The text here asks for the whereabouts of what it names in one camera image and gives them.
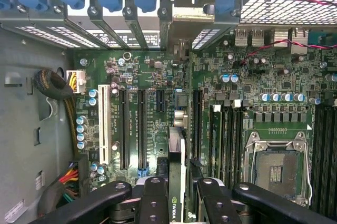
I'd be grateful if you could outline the red and black twisted wire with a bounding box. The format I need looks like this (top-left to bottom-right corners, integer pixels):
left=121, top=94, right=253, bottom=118
left=294, top=0, right=337, bottom=8
left=233, top=38, right=337, bottom=65

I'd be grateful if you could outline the long black expansion slot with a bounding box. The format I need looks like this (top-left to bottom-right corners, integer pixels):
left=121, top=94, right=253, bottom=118
left=136, top=89, right=148, bottom=177
left=193, top=89, right=204, bottom=162
left=118, top=88, right=130, bottom=171

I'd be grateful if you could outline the wire locking lever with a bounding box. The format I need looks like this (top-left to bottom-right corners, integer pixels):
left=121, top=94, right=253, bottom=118
left=302, top=139, right=314, bottom=206
left=249, top=141, right=258, bottom=184

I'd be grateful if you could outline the green motherboard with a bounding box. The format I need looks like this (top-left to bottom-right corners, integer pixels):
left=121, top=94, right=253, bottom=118
left=73, top=27, right=337, bottom=209

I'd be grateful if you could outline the black sleeved power cable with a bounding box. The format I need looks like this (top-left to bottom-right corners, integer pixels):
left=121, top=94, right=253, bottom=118
left=33, top=69, right=80, bottom=158

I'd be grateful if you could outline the silver rear port block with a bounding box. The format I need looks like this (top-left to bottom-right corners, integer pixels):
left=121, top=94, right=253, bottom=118
left=273, top=26, right=290, bottom=48
left=250, top=28, right=266, bottom=47
left=291, top=26, right=309, bottom=50
left=234, top=28, right=249, bottom=47

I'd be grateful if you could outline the teal rear port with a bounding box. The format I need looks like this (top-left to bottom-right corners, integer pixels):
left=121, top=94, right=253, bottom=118
left=308, top=30, right=337, bottom=51

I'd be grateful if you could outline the CPU socket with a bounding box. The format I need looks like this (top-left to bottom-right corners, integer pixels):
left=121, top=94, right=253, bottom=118
left=243, top=130, right=314, bottom=208

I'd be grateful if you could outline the coloured wire bundle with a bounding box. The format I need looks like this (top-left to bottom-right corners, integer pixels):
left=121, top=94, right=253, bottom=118
left=36, top=154, right=90, bottom=218

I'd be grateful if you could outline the white power connector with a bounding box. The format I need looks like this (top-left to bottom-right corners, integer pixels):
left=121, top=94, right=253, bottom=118
left=65, top=70, right=86, bottom=95

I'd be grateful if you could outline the white expansion slot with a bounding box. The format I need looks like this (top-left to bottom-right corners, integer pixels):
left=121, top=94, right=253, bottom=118
left=97, top=84, right=112, bottom=166

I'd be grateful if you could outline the dark grey PC case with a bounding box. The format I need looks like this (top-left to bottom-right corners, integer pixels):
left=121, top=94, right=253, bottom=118
left=0, top=0, right=337, bottom=224

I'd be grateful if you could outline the short black expansion slot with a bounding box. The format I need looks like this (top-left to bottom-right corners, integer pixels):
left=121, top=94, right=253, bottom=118
left=156, top=89, right=167, bottom=112

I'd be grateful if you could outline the black RAM slot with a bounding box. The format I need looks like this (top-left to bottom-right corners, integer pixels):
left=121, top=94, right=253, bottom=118
left=236, top=106, right=244, bottom=182
left=223, top=106, right=231, bottom=182
left=230, top=106, right=237, bottom=182
left=325, top=102, right=337, bottom=211
left=314, top=102, right=326, bottom=209

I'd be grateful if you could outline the metal slot cover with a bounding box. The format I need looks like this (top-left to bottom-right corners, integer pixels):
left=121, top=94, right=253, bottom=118
left=123, top=6, right=148, bottom=50
left=88, top=5, right=127, bottom=50
left=157, top=7, right=172, bottom=51

